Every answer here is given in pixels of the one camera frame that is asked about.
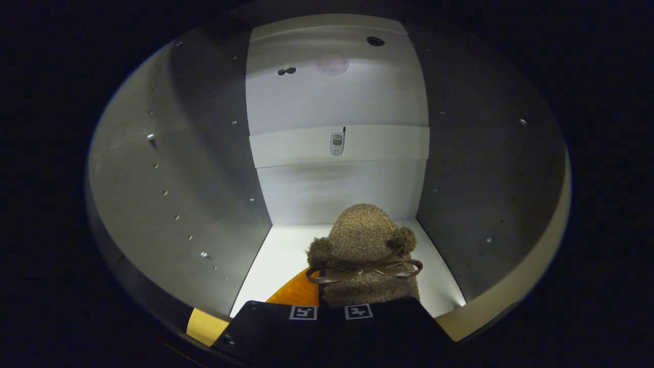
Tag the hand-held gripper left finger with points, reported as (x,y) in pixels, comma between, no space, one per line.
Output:
(276,332)

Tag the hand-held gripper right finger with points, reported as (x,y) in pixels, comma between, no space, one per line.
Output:
(388,332)

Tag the brown fuzzy shoe with bow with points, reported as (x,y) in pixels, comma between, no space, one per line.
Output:
(363,235)

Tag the grey shoe cabinet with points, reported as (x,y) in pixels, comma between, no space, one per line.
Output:
(337,102)

